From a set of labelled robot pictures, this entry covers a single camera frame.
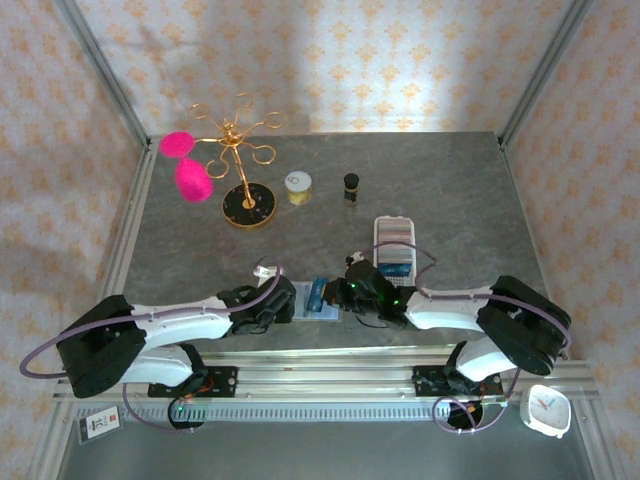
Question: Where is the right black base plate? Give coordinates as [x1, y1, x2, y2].
[412, 364, 506, 400]

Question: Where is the beige leather card holder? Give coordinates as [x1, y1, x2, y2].
[292, 280, 344, 323]

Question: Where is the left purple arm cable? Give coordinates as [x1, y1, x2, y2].
[19, 255, 286, 434]

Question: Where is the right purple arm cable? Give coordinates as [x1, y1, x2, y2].
[372, 242, 574, 435]

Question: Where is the gold tin with white lid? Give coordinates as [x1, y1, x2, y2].
[284, 170, 314, 206]

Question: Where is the white slotted plastic basket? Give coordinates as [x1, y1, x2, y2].
[373, 214, 417, 290]

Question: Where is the aluminium mounting rail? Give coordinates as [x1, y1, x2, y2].
[52, 347, 599, 404]

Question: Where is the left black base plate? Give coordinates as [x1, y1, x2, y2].
[147, 366, 240, 400]

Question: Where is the grey slotted cable duct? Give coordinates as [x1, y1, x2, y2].
[122, 402, 509, 423]

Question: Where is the gold wire glass rack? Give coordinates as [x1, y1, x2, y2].
[187, 92, 287, 231]

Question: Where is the small black capped bottle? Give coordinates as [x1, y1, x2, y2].
[342, 172, 361, 207]

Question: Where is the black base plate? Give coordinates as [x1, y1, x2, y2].
[147, 366, 240, 400]
[412, 364, 506, 400]

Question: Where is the aluminium table side rail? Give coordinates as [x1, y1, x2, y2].
[82, 147, 159, 361]

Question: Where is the stack of assorted cards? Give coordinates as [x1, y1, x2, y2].
[378, 219, 414, 265]

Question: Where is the aluminium frame post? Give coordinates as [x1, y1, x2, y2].
[52, 0, 154, 151]
[497, 0, 596, 151]

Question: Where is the white square alarm clock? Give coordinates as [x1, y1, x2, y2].
[519, 383, 573, 440]

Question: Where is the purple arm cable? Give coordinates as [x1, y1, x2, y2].
[372, 242, 574, 435]
[19, 255, 286, 434]

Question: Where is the packaged label tag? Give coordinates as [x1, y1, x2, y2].
[77, 405, 123, 445]

